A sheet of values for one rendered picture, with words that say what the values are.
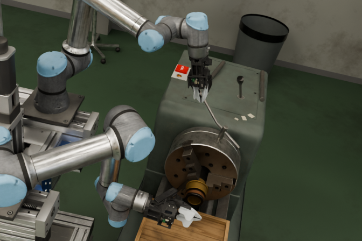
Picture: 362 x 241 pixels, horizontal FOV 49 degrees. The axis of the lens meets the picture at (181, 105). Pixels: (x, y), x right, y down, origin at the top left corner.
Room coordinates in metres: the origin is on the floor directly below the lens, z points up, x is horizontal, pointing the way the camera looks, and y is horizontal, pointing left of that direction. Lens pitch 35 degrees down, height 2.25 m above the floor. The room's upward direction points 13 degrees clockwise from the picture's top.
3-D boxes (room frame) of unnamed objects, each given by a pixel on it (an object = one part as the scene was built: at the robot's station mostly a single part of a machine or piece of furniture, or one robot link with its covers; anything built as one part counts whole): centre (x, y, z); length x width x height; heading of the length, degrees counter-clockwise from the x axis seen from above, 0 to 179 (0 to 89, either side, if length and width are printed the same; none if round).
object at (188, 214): (0.99, -0.12, 1.09); 0.09 x 0.06 x 0.03; 84
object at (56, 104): (1.37, 0.55, 1.21); 0.15 x 0.15 x 0.10
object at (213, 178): (1.20, -0.23, 1.09); 0.12 x 0.11 x 0.05; 85
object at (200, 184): (1.13, -0.14, 1.08); 0.09 x 0.09 x 0.09; 86
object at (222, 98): (1.69, -0.16, 1.06); 0.59 x 0.48 x 0.39; 175
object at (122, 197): (1.02, 0.14, 1.08); 0.11 x 0.08 x 0.09; 84
